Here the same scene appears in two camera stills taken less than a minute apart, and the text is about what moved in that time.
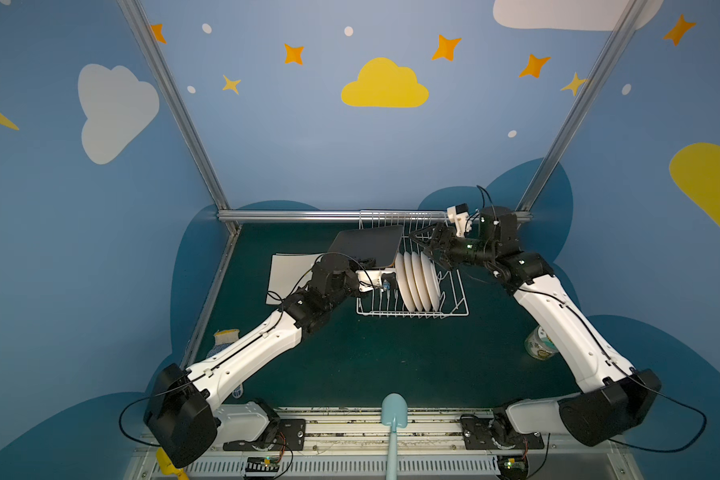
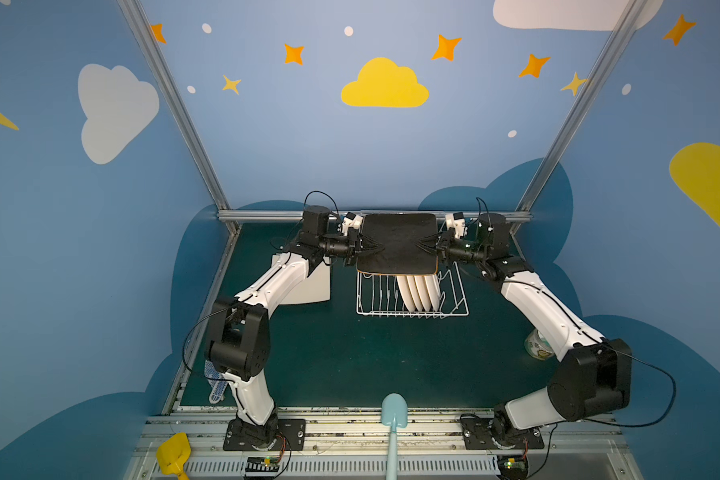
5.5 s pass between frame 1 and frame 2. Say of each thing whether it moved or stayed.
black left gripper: moved
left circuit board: stayed
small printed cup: stayed
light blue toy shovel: stayed
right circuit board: stayed
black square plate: moved
